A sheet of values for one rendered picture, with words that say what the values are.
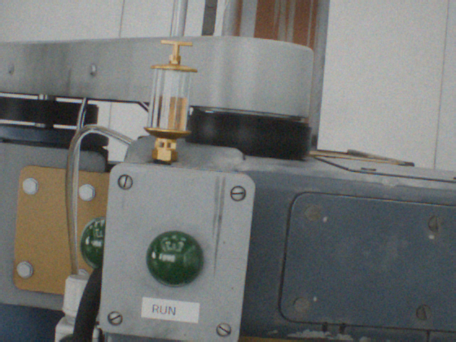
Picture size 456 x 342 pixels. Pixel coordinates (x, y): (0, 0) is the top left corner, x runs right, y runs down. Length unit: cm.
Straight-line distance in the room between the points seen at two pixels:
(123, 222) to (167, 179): 3
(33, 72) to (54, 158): 10
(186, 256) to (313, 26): 60
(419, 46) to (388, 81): 30
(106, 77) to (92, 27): 499
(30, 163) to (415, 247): 49
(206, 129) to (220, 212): 18
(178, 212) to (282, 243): 8
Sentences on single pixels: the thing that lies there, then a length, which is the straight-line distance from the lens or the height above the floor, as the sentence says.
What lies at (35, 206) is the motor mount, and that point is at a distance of 94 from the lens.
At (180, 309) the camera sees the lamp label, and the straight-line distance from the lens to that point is 50.
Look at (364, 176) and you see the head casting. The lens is 56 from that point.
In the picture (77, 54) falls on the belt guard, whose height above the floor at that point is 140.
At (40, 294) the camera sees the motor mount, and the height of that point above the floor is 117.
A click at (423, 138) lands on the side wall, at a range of 588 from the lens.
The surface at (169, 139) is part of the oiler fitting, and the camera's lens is 57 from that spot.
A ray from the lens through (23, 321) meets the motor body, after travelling 100.
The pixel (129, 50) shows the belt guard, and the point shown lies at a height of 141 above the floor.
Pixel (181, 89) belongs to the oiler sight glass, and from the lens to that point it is 57.
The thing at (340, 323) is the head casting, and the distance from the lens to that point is 56.
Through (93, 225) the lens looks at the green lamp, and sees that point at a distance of 51.
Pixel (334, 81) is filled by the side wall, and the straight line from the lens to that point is 577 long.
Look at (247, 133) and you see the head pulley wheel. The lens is 65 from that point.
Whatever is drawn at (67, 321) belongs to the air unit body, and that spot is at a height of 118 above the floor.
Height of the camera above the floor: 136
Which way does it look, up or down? 3 degrees down
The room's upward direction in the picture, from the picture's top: 6 degrees clockwise
